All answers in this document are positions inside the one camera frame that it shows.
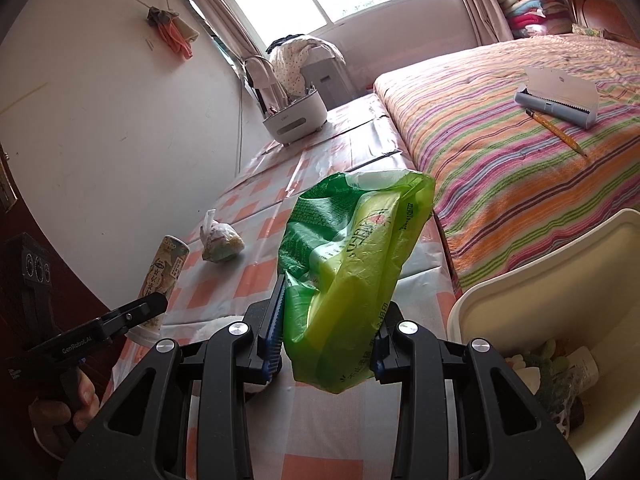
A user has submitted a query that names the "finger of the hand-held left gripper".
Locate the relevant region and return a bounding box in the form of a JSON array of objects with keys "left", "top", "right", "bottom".
[{"left": 99, "top": 292, "right": 169, "bottom": 336}]

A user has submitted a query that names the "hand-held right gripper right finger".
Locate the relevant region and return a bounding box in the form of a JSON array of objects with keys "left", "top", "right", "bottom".
[{"left": 370, "top": 302, "right": 586, "bottom": 480}]

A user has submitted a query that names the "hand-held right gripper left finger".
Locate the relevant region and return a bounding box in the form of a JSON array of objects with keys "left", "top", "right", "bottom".
[{"left": 59, "top": 272, "right": 288, "bottom": 480}]

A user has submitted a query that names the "patterned paper cup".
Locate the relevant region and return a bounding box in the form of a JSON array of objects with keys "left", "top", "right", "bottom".
[{"left": 139, "top": 235, "right": 191, "bottom": 346}]

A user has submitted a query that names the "green plastic bag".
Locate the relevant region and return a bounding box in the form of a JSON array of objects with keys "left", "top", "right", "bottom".
[{"left": 277, "top": 170, "right": 436, "bottom": 395}]

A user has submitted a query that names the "cream plastic bin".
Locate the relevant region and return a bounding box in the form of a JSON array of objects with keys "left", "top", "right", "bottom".
[{"left": 446, "top": 208, "right": 640, "bottom": 480}]

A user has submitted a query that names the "green broccoli plush toy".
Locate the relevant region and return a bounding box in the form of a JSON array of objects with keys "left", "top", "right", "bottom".
[{"left": 527, "top": 339, "right": 588, "bottom": 411}]

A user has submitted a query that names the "white and blue carton box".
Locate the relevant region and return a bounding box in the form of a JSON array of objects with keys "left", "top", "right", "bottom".
[{"left": 569, "top": 346, "right": 601, "bottom": 390}]

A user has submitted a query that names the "person's left hand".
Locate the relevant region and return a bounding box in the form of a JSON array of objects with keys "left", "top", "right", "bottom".
[{"left": 27, "top": 372, "right": 101, "bottom": 461}]

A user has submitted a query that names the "knotted clear plastic bag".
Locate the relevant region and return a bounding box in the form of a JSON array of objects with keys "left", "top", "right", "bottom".
[{"left": 200, "top": 209, "right": 246, "bottom": 263}]

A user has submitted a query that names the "orange checkered tablecloth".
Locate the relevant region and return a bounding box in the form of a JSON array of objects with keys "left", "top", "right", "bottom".
[{"left": 102, "top": 92, "right": 463, "bottom": 480}]

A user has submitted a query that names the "striped bed blanket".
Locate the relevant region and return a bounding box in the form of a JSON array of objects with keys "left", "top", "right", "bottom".
[{"left": 374, "top": 34, "right": 640, "bottom": 291}]

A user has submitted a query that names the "white utensil holder box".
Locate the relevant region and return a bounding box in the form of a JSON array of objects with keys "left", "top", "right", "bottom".
[{"left": 262, "top": 87, "right": 330, "bottom": 143}]

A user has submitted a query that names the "garment on hanger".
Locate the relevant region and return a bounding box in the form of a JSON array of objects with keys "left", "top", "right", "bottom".
[{"left": 244, "top": 55, "right": 287, "bottom": 111}]

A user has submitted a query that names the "grey standing appliance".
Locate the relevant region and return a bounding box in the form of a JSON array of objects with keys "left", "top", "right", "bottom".
[{"left": 302, "top": 57, "right": 351, "bottom": 111}]

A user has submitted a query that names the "polka-dot cloth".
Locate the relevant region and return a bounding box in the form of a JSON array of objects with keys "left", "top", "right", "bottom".
[{"left": 270, "top": 35, "right": 346, "bottom": 93}]

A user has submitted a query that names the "yellow pencil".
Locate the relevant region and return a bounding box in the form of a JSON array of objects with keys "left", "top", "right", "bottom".
[{"left": 525, "top": 108, "right": 588, "bottom": 157}]

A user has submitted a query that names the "pale blue pencil case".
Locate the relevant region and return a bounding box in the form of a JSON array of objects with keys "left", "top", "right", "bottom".
[{"left": 515, "top": 66, "right": 600, "bottom": 128}]

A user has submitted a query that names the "beige curtain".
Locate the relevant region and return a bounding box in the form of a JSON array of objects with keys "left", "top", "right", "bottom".
[
  {"left": 180, "top": 0, "right": 261, "bottom": 61},
  {"left": 445, "top": 0, "right": 513, "bottom": 46}
]

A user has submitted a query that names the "wooden bed headboard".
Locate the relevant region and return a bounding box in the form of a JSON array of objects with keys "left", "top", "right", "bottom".
[{"left": 560, "top": 0, "right": 640, "bottom": 43}]

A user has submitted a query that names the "white wall cable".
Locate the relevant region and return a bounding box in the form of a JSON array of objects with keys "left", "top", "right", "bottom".
[{"left": 236, "top": 80, "right": 250, "bottom": 173}]

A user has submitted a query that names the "orange cloth on wall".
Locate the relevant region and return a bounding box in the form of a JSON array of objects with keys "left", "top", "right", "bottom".
[{"left": 146, "top": 6, "right": 200, "bottom": 60}]

